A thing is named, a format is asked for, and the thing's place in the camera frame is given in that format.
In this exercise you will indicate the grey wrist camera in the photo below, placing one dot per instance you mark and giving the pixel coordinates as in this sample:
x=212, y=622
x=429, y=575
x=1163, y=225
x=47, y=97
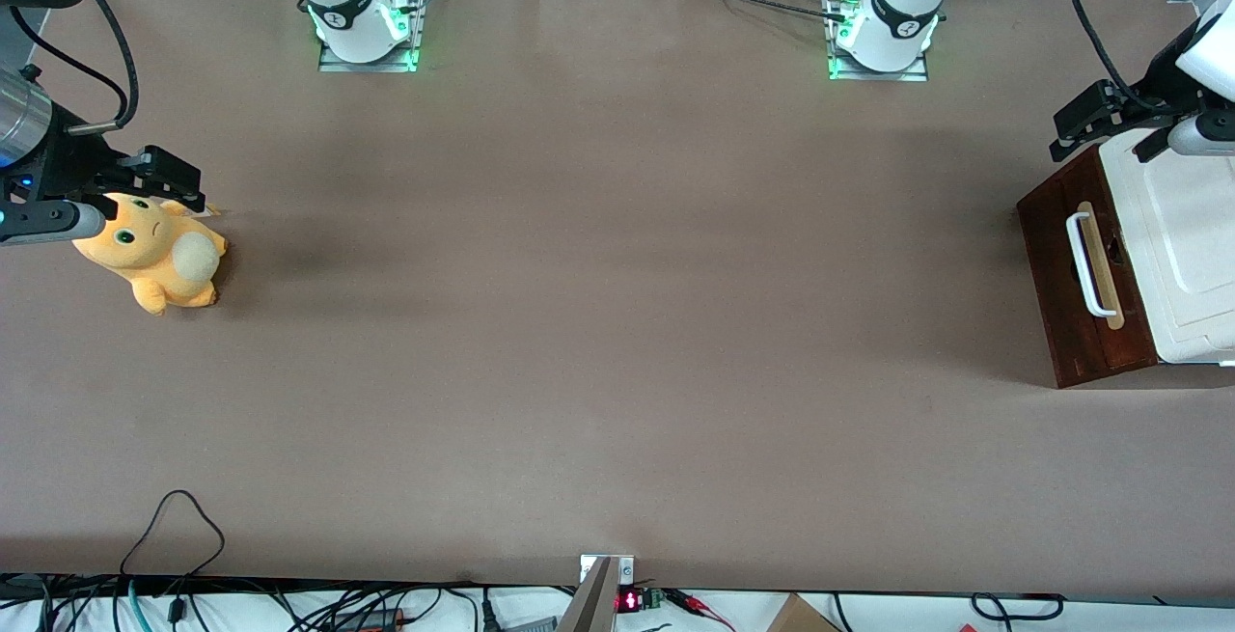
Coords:
x=1201, y=135
x=48, y=222

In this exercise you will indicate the yellow plush toy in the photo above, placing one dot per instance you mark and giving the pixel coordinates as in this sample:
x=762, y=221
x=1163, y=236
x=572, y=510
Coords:
x=159, y=256

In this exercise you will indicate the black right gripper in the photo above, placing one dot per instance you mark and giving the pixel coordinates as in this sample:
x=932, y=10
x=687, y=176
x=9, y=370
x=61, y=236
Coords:
x=69, y=156

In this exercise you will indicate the white and brown cabinet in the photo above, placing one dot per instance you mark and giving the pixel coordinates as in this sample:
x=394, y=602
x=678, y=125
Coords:
x=1196, y=256

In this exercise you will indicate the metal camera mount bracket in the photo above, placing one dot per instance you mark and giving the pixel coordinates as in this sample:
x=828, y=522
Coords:
x=598, y=593

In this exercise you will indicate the brown cardboard piece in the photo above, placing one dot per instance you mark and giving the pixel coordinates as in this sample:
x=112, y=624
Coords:
x=799, y=616

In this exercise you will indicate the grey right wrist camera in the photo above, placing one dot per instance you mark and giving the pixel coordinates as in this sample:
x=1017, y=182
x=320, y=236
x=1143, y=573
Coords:
x=48, y=222

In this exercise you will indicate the red clip leads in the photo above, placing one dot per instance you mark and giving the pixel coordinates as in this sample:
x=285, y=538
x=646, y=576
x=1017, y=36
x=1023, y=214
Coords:
x=699, y=605

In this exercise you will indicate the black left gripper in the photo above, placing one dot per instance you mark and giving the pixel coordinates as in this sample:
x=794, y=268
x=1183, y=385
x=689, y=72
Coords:
x=1154, y=91

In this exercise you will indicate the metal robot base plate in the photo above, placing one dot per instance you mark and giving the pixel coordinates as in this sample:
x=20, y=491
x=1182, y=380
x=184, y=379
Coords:
x=367, y=65
x=878, y=75

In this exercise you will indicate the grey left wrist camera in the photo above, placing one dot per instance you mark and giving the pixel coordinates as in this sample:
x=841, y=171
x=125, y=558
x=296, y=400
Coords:
x=1201, y=135

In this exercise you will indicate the black power adapter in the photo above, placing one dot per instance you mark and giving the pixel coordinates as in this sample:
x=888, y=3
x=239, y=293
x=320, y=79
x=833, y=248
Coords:
x=371, y=620

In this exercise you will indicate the red digit display module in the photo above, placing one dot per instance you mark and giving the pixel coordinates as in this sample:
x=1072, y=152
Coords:
x=632, y=600

